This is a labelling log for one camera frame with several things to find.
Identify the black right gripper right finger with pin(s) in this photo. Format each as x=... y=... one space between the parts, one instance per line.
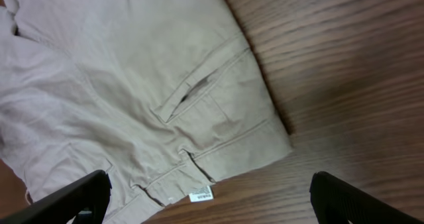
x=334 y=201

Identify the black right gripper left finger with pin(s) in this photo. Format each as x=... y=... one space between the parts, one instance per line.
x=83 y=201

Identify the beige shorts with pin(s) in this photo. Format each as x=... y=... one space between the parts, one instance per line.
x=166 y=96

